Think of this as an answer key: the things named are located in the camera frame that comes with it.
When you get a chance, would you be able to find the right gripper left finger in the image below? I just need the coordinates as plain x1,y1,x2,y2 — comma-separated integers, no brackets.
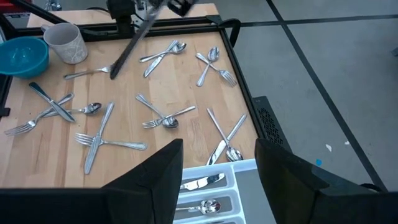
102,138,185,224

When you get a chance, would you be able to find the grey ceramic mug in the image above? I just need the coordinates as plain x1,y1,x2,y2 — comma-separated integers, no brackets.
41,22,89,65

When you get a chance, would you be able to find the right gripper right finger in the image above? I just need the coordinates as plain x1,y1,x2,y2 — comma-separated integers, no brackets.
254,138,330,224

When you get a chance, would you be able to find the teal bowl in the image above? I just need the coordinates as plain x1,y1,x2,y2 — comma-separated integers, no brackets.
0,36,50,80

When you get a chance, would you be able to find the black perforated metal box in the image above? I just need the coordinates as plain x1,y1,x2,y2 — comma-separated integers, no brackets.
251,95,294,154

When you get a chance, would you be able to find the white cutlery tray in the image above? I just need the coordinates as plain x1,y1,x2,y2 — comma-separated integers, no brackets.
172,157,277,224

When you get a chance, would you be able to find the small silver spoon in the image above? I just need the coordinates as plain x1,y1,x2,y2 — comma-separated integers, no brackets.
175,198,222,216

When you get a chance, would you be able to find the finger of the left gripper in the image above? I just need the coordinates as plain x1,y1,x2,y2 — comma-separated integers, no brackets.
109,8,157,80

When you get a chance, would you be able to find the silver utensil handle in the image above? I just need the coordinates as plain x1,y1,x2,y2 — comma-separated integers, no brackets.
196,46,220,88

